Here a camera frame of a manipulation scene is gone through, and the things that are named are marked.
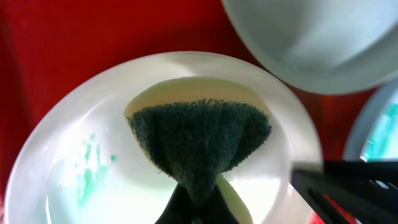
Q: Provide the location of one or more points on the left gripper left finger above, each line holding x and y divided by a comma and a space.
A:
179, 210

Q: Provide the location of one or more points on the mint green plate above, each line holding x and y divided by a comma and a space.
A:
327, 47

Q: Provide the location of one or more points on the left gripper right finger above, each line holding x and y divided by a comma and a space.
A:
366, 190

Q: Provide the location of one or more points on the white plate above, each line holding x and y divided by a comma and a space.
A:
81, 164

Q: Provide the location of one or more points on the red plastic tray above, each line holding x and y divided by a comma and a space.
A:
48, 48

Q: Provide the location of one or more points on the green yellow sponge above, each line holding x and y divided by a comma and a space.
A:
195, 128

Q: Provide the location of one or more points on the light blue plate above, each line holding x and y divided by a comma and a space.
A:
373, 136

